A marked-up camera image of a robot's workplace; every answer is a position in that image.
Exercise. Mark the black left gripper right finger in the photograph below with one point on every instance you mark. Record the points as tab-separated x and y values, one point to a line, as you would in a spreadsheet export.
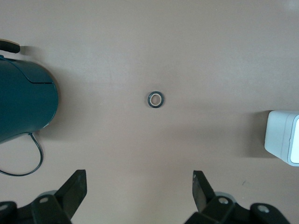
210	207

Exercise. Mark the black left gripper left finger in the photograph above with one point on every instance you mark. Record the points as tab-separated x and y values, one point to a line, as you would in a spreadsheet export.
63	203

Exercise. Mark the small white lidded bin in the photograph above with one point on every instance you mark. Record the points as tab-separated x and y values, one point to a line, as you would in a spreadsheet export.
278	130

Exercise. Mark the black tape roll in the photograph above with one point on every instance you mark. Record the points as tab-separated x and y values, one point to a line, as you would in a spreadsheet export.
149	100

